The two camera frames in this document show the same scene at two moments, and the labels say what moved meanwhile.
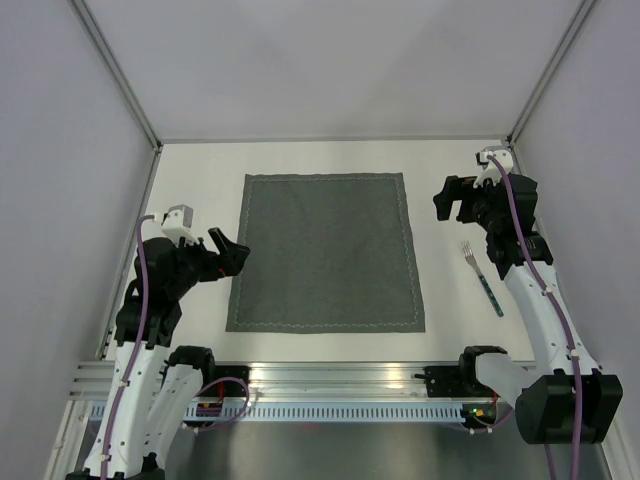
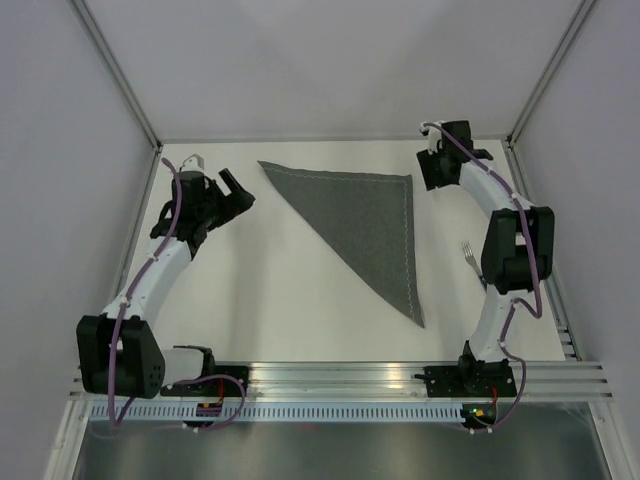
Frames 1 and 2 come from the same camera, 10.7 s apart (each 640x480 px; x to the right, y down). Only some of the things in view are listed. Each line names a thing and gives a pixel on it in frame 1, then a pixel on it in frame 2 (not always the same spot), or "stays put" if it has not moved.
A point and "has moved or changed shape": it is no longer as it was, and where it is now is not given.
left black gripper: [228, 262] -> [235, 203]
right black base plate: [453, 382] stays put
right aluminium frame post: [567, 40] stays put
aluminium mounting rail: [89, 380] stays put
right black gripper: [457, 189] -> [425, 161]
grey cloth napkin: [325, 253] has moved or changed shape
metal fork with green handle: [467, 250] stays put
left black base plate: [232, 387] stays put
